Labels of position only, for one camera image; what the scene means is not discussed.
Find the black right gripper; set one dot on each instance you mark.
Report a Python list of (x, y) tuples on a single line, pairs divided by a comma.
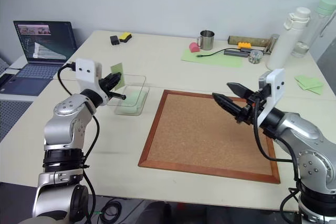
[(253, 108)]

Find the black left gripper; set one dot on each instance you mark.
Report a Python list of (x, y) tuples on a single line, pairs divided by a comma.
[(107, 86)]

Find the green scribbled sticky note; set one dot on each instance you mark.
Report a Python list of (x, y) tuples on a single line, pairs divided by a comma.
[(117, 69)]

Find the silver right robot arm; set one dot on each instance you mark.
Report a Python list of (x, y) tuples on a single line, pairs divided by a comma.
[(304, 140)]

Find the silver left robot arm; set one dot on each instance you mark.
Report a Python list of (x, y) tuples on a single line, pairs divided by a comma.
[(60, 127)]

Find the wood framed cork board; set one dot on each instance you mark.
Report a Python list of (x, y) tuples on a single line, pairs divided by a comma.
[(199, 134)]

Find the loose green paper note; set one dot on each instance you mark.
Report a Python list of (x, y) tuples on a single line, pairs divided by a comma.
[(308, 81), (316, 90)]

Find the clear plastic container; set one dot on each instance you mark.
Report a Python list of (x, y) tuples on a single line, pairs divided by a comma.
[(136, 87)]

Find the large green paper sheet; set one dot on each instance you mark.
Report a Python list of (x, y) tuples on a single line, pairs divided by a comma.
[(218, 61)]

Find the grey usb hub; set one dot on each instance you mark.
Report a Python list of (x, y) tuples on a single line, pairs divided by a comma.
[(233, 53)]

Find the black power adapter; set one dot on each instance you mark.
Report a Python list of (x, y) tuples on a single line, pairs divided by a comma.
[(114, 40)]

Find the yellow black sponge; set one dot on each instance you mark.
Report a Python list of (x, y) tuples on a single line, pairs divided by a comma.
[(125, 37)]

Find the yellow toy brick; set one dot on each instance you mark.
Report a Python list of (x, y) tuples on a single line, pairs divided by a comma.
[(244, 44)]

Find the stainless steel mug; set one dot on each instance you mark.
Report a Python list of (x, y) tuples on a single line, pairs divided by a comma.
[(207, 40)]

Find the pink foam block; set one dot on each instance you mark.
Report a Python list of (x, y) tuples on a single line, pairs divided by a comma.
[(194, 47)]

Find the metal cylinder can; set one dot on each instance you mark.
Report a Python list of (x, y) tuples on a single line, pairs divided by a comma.
[(271, 43)]

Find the white water bottle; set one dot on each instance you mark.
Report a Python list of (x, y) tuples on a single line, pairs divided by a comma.
[(283, 45)]

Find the dark blue laptop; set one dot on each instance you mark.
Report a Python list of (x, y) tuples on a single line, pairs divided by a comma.
[(47, 41)]

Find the clear bottle green lid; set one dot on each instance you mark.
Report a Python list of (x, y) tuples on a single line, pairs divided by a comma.
[(312, 32)]

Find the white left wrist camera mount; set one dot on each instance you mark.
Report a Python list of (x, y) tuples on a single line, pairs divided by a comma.
[(86, 70)]

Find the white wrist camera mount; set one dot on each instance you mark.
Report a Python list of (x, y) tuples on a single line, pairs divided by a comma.
[(275, 85), (86, 70)]

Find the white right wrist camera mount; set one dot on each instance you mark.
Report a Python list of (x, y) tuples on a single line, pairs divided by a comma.
[(275, 85)]

